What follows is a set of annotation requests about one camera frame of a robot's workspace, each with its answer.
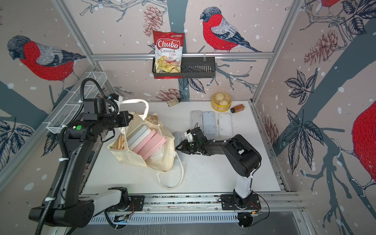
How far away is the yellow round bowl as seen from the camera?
1142 mm

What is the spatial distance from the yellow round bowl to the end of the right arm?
1.36 ft

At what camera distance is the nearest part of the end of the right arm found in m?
0.75
